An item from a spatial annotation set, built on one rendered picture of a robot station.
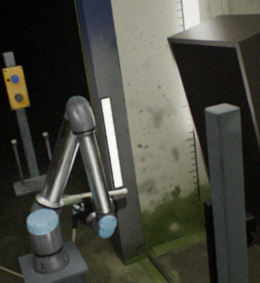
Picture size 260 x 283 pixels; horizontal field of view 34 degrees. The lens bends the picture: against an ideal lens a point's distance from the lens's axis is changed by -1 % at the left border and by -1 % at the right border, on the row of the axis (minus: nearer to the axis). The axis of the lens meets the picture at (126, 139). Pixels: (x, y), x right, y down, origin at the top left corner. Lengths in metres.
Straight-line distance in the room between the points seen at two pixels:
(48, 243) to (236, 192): 1.41
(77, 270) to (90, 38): 1.37
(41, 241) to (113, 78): 1.17
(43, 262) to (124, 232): 1.06
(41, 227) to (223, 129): 1.43
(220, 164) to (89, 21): 1.98
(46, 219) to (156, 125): 1.17
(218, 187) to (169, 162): 2.21
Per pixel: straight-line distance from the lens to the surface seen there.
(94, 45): 2.69
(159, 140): 2.96
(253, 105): 1.89
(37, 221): 2.11
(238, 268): 0.94
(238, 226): 0.88
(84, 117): 1.97
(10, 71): 2.74
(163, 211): 3.17
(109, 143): 2.80
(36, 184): 2.81
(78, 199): 2.58
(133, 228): 3.12
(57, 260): 2.18
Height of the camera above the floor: 1.85
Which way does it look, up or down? 18 degrees down
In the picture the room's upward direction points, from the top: 8 degrees counter-clockwise
